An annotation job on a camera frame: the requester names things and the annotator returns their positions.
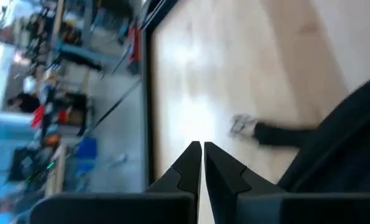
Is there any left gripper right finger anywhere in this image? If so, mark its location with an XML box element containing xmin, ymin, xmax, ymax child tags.
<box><xmin>203</xmin><ymin>141</ymin><xmax>285</xmax><ymax>224</ymax></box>

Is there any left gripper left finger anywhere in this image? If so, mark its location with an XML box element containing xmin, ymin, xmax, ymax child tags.
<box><xmin>146</xmin><ymin>141</ymin><xmax>203</xmax><ymax>195</ymax></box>

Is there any black backpack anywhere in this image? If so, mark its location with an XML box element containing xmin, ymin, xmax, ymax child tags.
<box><xmin>229</xmin><ymin>72</ymin><xmax>370</xmax><ymax>195</ymax></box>

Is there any blue bin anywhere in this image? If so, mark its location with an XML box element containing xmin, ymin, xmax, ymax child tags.
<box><xmin>75</xmin><ymin>138</ymin><xmax>98</xmax><ymax>160</ymax></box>

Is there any red black jobsite radio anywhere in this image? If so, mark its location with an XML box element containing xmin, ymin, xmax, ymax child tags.
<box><xmin>127</xmin><ymin>21</ymin><xmax>143</xmax><ymax>75</ymax></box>

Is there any person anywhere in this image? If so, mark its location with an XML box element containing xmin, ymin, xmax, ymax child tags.
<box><xmin>6</xmin><ymin>92</ymin><xmax>42</xmax><ymax>113</ymax></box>

